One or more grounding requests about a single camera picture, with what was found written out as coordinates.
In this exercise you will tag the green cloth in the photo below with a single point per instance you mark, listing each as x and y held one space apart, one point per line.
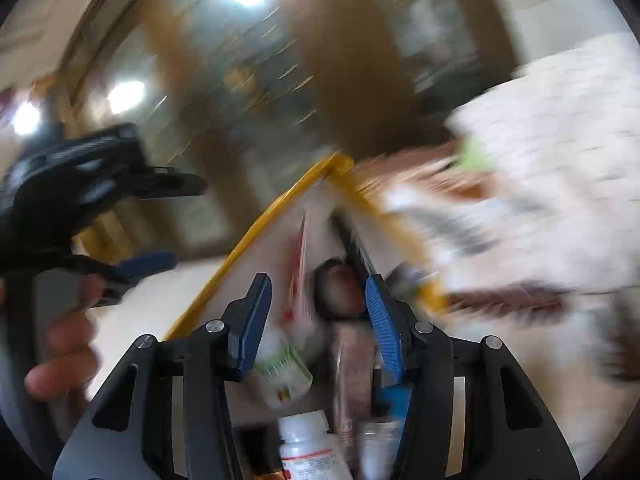
472 156

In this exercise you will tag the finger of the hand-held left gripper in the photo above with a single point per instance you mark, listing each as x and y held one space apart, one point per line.
145 265
170 182

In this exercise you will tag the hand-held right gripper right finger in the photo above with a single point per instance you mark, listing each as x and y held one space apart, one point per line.
382 320

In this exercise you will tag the black marker pen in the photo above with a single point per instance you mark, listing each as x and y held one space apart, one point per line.
352 250

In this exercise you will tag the white box with yellow tape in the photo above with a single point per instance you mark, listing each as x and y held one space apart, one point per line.
300 210

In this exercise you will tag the person's left hand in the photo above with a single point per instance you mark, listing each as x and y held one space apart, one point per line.
65 335

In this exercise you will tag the white red label medicine bottle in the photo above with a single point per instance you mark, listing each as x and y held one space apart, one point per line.
305 435

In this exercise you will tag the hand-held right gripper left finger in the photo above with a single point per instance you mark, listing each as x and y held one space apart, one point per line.
252 335

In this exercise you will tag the leaf printed blanket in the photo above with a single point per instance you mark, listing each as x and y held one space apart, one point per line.
500 360

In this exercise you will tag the blue battery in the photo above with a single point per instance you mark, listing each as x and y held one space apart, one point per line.
395 402

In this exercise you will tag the white sprig printed quilt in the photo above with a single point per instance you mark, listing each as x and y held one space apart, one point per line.
550 135

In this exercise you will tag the white red printed tube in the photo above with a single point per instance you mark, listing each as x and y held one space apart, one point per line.
297 270

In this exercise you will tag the white green label medicine bottle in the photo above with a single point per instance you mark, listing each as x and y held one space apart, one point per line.
282 365

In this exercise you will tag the brown printed tube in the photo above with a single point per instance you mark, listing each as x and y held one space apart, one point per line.
352 370

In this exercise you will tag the black tape roll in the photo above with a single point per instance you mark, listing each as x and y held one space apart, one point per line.
322 280

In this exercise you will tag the wooden glass door cabinet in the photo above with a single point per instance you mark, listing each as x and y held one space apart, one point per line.
340 60

